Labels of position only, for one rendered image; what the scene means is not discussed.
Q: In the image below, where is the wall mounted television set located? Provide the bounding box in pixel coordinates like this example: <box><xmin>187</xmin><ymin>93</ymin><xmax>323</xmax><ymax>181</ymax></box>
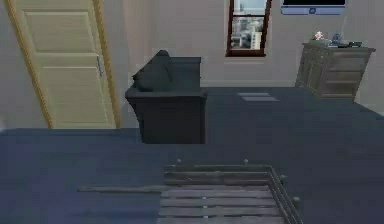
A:
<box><xmin>280</xmin><ymin>0</ymin><xmax>347</xmax><ymax>16</ymax></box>

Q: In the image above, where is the grey brown chest of drawers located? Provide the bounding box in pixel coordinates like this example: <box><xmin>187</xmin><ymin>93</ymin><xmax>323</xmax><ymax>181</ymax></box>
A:
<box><xmin>295</xmin><ymin>40</ymin><xmax>377</xmax><ymax>100</ymax></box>

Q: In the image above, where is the black cushion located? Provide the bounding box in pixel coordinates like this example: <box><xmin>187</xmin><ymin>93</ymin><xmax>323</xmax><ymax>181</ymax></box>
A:
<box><xmin>132</xmin><ymin>49</ymin><xmax>174</xmax><ymax>93</ymax></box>

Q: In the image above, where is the blue grey small object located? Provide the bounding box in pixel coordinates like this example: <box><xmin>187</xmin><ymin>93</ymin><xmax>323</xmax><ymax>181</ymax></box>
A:
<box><xmin>330</xmin><ymin>32</ymin><xmax>343</xmax><ymax>46</ymax></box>

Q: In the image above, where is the cream panelled room door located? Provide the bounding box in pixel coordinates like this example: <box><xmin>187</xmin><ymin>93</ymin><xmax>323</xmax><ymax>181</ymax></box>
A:
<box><xmin>3</xmin><ymin>0</ymin><xmax>122</xmax><ymax>130</ymax></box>

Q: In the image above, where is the grey door handle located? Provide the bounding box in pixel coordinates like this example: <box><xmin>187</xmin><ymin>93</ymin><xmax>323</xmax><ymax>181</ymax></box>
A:
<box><xmin>96</xmin><ymin>55</ymin><xmax>105</xmax><ymax>78</ymax></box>

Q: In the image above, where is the brown framed window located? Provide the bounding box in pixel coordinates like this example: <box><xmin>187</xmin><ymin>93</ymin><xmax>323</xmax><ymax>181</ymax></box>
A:
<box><xmin>225</xmin><ymin>0</ymin><xmax>273</xmax><ymax>58</ymax></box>

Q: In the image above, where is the black armchair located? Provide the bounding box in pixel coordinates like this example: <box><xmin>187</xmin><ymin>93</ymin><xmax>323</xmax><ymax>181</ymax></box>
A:
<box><xmin>124</xmin><ymin>49</ymin><xmax>208</xmax><ymax>145</ymax></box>

